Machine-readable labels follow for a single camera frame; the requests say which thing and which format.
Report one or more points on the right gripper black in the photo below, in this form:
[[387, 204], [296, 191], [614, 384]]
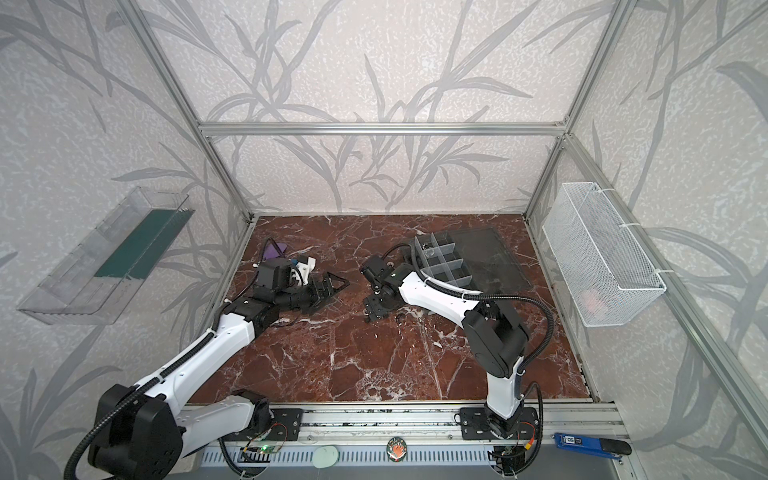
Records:
[[377, 300]]

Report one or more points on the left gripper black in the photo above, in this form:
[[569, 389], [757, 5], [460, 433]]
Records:
[[318, 290]]

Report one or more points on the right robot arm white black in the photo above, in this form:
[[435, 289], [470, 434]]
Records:
[[496, 334]]

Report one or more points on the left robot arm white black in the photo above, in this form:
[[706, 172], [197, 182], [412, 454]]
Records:
[[141, 431]]

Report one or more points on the purple pink spatula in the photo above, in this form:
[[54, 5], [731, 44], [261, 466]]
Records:
[[274, 249]]

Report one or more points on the clear compartment organizer box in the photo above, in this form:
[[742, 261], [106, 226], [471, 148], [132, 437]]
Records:
[[472, 259]]

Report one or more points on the round red sticker button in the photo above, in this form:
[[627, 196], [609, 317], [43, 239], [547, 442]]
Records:
[[396, 449]]

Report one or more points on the white oval puck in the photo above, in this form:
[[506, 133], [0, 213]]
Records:
[[325, 457]]

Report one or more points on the blue black handheld tool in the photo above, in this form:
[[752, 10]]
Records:
[[599, 447]]

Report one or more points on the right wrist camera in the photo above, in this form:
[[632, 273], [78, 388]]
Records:
[[375, 267]]

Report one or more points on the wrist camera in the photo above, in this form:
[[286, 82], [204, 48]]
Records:
[[375, 267], [281, 273]]

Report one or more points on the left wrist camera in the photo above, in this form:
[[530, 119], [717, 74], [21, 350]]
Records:
[[281, 273]]

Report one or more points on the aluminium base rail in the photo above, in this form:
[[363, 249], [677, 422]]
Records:
[[438, 433]]

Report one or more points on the aluminium frame crossbar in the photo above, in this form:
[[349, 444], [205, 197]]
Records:
[[215, 129]]

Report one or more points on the white wire mesh basket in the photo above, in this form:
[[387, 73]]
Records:
[[608, 274]]

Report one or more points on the clear wall tray green mat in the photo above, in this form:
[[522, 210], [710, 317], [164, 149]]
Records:
[[95, 282]]

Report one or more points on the aluminium frame post left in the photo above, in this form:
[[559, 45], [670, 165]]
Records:
[[138, 24]]

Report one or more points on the aluminium frame post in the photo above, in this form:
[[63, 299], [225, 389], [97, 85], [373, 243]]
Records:
[[138, 24], [614, 28]]

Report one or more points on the aluminium frame post right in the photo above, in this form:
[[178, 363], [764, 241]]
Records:
[[614, 28]]

